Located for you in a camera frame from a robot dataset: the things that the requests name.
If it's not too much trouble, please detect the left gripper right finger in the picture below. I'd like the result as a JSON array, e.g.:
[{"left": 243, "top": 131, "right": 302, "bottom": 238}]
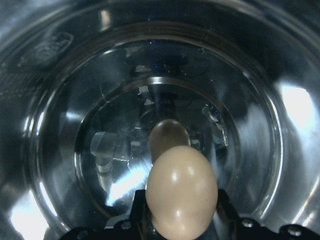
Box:
[{"left": 213, "top": 189, "right": 320, "bottom": 240}]

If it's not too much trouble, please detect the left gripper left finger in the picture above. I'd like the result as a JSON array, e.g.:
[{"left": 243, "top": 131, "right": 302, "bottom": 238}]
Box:
[{"left": 61, "top": 190, "right": 148, "bottom": 240}]

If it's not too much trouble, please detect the brown egg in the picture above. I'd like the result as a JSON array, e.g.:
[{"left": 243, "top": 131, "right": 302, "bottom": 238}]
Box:
[{"left": 145, "top": 145, "right": 218, "bottom": 240}]

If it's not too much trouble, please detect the pale green electric pot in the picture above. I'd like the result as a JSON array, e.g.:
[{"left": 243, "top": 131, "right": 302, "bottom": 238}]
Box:
[{"left": 0, "top": 0, "right": 320, "bottom": 240}]

